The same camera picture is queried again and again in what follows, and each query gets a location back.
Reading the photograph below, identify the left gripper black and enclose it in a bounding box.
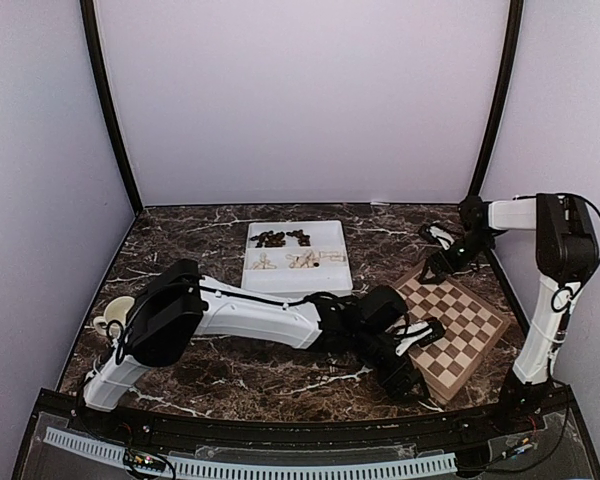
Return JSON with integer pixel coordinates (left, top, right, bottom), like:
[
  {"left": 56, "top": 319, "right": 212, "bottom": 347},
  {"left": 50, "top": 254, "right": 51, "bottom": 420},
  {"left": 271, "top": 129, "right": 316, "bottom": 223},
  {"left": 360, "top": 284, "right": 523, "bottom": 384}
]
[{"left": 352, "top": 327, "right": 431, "bottom": 400}]

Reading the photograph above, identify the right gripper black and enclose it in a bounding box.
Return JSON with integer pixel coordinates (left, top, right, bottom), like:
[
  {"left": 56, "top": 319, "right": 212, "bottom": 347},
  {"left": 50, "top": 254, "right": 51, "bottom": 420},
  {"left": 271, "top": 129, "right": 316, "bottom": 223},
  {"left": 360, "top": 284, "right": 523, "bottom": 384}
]
[{"left": 420, "top": 231, "right": 495, "bottom": 283}]

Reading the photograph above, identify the wooden chess board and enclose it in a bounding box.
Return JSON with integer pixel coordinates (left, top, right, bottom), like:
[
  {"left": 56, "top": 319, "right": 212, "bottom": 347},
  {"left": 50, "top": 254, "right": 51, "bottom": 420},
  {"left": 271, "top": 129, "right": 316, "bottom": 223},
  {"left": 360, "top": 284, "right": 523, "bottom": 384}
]
[{"left": 394, "top": 267, "right": 510, "bottom": 405}]

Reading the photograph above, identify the white plastic divided tray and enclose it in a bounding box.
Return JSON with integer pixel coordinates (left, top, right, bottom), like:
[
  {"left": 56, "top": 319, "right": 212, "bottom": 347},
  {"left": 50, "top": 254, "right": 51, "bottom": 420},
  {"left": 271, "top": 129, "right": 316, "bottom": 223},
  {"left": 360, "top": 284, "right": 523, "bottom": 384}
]
[{"left": 241, "top": 220, "right": 353, "bottom": 297}]

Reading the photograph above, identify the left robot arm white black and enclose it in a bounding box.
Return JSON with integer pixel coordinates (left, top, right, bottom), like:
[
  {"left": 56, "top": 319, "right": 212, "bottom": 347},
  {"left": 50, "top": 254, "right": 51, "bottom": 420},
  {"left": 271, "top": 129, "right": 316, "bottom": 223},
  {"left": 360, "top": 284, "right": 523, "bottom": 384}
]
[{"left": 80, "top": 259, "right": 429, "bottom": 436}]

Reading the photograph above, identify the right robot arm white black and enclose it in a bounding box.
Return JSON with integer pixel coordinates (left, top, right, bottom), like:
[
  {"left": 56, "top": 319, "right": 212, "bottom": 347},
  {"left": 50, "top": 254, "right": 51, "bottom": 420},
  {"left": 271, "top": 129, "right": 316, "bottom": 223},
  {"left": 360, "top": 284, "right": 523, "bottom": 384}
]
[{"left": 419, "top": 193, "right": 600, "bottom": 434}]

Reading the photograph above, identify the white chess pieces pile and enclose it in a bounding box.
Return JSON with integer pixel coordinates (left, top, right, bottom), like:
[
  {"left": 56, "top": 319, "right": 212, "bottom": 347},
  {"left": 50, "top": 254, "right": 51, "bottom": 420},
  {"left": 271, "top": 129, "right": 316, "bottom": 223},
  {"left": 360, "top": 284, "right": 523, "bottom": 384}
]
[{"left": 246, "top": 249, "right": 348, "bottom": 270}]

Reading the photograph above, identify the dark chess pieces pile upper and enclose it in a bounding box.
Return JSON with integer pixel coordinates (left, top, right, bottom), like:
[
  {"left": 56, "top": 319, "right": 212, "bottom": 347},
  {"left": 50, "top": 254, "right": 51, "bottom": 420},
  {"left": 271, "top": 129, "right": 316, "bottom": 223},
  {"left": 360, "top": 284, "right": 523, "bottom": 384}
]
[{"left": 286, "top": 229, "right": 311, "bottom": 247}]

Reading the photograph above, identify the dark chess pieces pile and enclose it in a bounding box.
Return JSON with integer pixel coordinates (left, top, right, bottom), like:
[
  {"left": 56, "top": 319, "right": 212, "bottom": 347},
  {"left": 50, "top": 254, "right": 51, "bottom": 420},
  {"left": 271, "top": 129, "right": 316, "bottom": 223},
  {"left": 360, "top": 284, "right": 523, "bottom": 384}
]
[
  {"left": 249, "top": 230, "right": 286, "bottom": 248},
  {"left": 286, "top": 229, "right": 311, "bottom": 247}
]

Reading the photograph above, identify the dark chess pieces pile lower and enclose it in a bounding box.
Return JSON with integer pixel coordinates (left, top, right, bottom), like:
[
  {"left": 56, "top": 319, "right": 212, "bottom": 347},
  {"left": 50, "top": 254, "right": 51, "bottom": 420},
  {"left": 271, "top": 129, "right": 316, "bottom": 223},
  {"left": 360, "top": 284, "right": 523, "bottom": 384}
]
[{"left": 249, "top": 230, "right": 286, "bottom": 248}]

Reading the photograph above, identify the cream ribbed ceramic mug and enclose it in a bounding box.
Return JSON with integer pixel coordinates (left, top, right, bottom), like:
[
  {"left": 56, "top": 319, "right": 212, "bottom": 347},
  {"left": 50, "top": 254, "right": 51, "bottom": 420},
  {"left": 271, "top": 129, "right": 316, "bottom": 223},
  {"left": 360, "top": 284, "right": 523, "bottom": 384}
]
[{"left": 92, "top": 296, "right": 135, "bottom": 337}]

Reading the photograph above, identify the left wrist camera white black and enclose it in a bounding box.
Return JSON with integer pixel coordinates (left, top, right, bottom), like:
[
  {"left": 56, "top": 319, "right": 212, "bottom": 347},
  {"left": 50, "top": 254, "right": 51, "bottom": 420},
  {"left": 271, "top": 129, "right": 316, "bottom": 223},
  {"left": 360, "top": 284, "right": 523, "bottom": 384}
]
[{"left": 393, "top": 317, "right": 446, "bottom": 356}]

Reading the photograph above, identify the black front rail base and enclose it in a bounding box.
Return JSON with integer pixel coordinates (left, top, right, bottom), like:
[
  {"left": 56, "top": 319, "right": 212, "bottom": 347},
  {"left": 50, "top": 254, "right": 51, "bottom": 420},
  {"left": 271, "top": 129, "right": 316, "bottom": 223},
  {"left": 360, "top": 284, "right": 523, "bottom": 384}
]
[{"left": 12, "top": 388, "right": 600, "bottom": 479}]

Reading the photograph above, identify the black right frame post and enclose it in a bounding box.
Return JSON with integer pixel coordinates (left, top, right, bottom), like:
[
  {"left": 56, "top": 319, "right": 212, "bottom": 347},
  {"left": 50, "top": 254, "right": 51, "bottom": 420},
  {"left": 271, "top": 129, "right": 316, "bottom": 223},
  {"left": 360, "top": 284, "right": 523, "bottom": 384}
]
[{"left": 466, "top": 0, "right": 525, "bottom": 197}]

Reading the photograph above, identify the black frame post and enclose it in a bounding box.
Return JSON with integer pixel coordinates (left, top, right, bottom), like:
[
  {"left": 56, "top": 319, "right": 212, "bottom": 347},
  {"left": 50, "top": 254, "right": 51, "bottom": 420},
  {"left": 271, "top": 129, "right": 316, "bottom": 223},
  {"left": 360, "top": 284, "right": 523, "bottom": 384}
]
[
  {"left": 79, "top": 0, "right": 144, "bottom": 216},
  {"left": 466, "top": 0, "right": 525, "bottom": 197}
]

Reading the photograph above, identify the white slotted cable duct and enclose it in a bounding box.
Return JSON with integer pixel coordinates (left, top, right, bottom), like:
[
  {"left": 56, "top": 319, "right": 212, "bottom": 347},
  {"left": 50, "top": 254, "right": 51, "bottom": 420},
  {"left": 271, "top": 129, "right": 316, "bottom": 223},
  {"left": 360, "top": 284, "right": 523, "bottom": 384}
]
[{"left": 43, "top": 427, "right": 457, "bottom": 479}]

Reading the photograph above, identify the black left frame post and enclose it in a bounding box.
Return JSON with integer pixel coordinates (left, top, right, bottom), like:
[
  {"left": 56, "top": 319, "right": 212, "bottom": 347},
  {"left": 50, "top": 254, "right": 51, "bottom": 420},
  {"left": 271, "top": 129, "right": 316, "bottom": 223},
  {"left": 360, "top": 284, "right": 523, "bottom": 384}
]
[{"left": 79, "top": 0, "right": 144, "bottom": 216}]

